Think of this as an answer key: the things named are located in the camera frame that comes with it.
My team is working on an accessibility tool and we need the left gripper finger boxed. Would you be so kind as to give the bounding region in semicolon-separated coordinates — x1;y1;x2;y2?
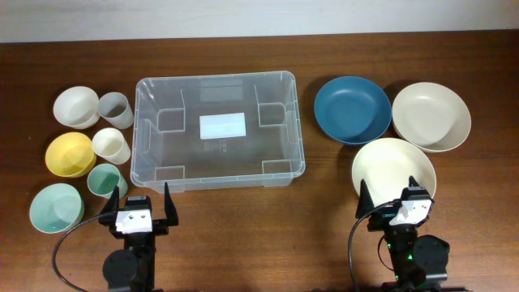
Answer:
164;182;179;226
100;187;119;216

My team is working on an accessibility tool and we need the cream plate front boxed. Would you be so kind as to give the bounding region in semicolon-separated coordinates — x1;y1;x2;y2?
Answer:
351;138;437;206

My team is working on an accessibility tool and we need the yellow small bowl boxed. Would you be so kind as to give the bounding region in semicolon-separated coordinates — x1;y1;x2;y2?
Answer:
45;132;97;178

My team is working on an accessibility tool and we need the beige plate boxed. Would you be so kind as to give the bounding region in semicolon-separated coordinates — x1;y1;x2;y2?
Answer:
392;82;472;152

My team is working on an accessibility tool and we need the clear plastic storage container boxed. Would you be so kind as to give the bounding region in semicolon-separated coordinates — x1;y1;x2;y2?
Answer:
130;71;306;193

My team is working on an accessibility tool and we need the dark blue plate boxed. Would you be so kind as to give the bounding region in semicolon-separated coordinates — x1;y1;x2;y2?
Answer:
314;76;392;145

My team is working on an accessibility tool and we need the white small bowl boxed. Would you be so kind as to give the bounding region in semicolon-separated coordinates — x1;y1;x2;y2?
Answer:
53;86;100;130

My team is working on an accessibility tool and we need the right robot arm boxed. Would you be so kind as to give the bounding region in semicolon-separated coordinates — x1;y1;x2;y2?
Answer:
350;176;450;291

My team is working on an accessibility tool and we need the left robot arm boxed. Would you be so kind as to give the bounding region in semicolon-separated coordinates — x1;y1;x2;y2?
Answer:
98;184;179;291

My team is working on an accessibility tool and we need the white label in container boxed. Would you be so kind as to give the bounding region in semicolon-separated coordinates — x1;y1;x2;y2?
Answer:
199;113;247;140

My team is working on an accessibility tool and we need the mint green plastic cup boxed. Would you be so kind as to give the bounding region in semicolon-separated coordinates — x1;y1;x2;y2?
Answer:
87;164;128;199

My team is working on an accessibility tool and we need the mint green small bowl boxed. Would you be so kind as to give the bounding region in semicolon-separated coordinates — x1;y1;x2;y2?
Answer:
29;183;84;234

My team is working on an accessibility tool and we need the cream plastic cup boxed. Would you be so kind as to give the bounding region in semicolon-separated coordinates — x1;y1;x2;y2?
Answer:
92;127;131;165

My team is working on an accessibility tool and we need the grey plastic cup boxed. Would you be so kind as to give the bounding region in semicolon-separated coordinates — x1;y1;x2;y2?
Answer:
97;92;134;130

